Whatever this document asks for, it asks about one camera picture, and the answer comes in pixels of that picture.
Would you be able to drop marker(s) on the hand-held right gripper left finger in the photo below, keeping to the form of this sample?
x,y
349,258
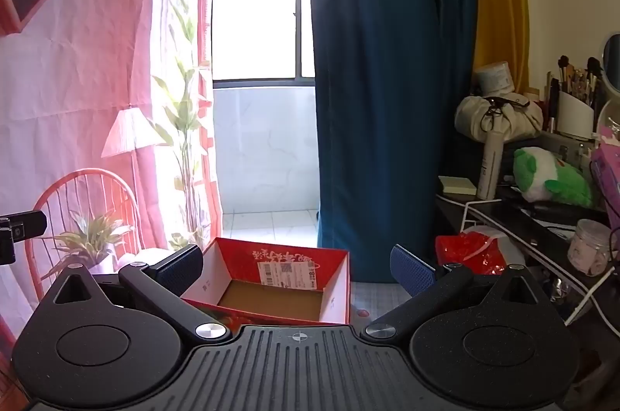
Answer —
x,y
181,269

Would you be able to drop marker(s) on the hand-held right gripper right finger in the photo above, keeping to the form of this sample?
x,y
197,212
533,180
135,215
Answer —
x,y
411,275

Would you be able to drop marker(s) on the red cardboard box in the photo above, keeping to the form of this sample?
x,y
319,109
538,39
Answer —
x,y
290,256

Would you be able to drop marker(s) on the grey grid mat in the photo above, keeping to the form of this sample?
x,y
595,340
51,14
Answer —
x,y
373,299

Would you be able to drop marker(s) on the red plastic bag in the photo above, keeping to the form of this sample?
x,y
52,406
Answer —
x,y
465,251

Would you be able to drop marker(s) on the yellow sticky note pad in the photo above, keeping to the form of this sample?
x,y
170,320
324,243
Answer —
x,y
457,186

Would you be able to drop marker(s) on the black desk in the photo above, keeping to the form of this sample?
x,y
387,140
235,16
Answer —
x,y
513,217

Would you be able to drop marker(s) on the white spray bottle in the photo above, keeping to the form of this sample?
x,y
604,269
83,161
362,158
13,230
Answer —
x,y
489,169

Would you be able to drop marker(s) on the green plush toy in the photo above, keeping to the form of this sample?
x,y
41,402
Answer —
x,y
533,169

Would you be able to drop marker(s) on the clear plastic jar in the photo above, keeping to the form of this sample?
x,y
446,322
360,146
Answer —
x,y
588,249

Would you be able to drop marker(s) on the blue curtain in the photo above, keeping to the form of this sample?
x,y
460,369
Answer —
x,y
378,77

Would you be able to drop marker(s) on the white labelled tub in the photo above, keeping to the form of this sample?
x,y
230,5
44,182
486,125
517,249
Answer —
x,y
494,78

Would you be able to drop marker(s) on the purple packet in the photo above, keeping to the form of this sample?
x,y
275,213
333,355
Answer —
x,y
608,178

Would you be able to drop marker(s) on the white brush holder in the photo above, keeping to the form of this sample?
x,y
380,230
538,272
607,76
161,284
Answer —
x,y
574,115

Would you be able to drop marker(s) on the bunch of makeup brushes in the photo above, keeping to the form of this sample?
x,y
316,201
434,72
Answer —
x,y
576,79

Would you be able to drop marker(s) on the window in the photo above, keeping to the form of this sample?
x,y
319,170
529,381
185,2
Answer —
x,y
256,14

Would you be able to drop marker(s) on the yellow curtain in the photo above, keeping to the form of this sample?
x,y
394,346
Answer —
x,y
499,4

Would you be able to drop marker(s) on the round white vanity mirror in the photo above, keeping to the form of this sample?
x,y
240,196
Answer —
x,y
612,62

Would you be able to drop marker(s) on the pink printed wall cloth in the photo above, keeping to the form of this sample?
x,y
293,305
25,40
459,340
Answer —
x,y
72,77

